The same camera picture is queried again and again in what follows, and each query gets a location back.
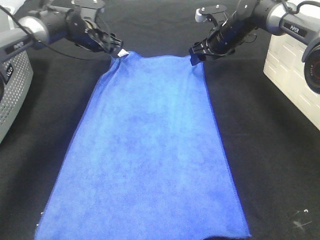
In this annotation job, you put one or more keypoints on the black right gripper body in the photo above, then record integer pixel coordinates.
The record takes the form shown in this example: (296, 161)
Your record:
(221, 41)

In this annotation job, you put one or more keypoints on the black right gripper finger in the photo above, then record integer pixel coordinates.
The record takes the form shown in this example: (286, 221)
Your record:
(197, 58)

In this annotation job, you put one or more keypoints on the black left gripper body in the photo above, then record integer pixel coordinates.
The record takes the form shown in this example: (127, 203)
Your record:
(88, 35)

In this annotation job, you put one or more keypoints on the blue microfibre towel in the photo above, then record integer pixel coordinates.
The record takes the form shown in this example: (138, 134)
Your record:
(146, 161)

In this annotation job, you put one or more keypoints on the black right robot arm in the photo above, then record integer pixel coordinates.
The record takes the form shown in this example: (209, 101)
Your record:
(277, 17)

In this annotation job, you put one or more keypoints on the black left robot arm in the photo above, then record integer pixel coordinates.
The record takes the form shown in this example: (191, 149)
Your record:
(49, 24)

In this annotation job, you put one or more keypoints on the white slotted storage box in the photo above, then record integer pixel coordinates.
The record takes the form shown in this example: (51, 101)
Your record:
(284, 67)

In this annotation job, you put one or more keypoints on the grey perforated laundry basket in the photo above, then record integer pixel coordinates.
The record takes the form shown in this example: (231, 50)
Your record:
(16, 72)

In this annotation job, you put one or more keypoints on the black table cloth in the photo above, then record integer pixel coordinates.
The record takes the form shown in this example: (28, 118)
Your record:
(273, 150)

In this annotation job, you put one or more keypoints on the clear tape strip left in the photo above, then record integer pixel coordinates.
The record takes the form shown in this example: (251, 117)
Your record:
(40, 218)

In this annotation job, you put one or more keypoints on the clear tape strip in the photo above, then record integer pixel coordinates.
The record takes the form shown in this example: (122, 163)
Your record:
(300, 220)
(40, 218)

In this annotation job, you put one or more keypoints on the clear tape strip right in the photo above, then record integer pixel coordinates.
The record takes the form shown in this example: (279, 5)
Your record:
(300, 220)

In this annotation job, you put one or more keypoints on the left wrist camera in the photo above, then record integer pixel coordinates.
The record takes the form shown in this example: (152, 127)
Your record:
(88, 9)

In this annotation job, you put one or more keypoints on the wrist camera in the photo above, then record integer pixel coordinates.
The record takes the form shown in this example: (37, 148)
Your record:
(88, 9)
(216, 14)

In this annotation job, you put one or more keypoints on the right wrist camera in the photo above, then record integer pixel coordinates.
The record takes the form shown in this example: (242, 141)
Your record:
(216, 14)

